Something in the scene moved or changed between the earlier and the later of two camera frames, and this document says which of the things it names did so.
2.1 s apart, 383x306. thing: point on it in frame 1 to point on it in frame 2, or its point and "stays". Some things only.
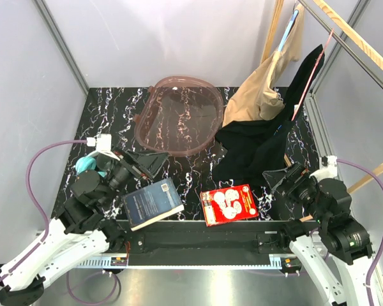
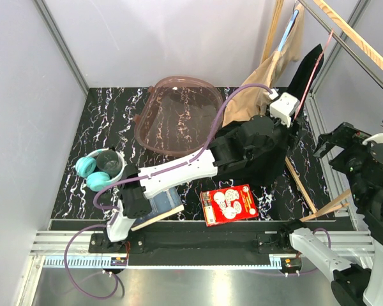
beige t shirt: (255, 95) stays
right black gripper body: (303, 190) to (353, 151)
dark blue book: (152, 203) stays
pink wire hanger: (313, 76) stays
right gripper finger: (274, 177) to (326, 141)
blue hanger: (288, 29) stays
